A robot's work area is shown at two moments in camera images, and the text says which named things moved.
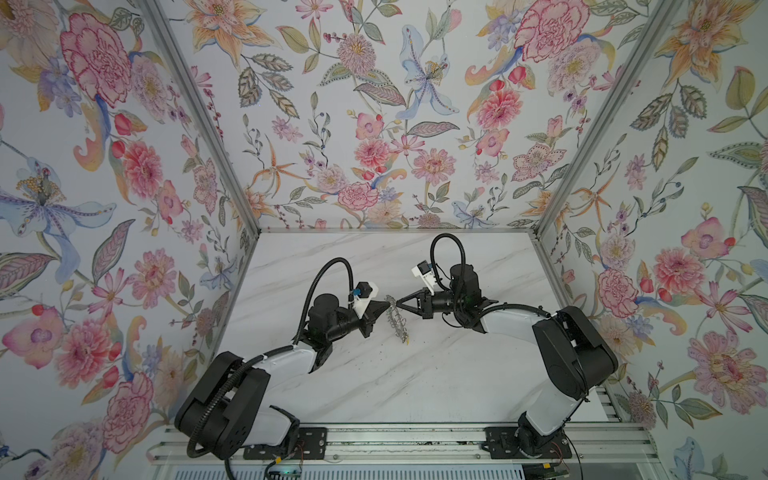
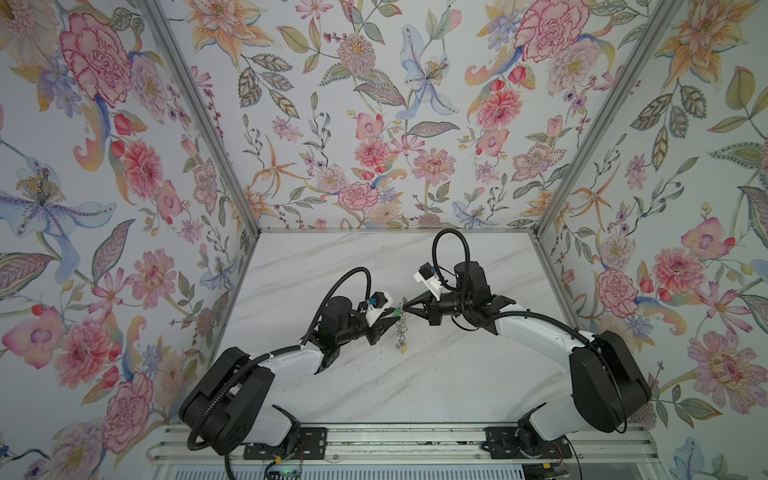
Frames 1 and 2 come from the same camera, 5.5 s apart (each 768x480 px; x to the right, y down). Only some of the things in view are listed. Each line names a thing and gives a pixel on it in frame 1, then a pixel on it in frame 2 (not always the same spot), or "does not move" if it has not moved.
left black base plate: x=312 y=444 does not move
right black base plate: x=500 y=444 does not move
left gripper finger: x=375 y=309 → x=384 y=322
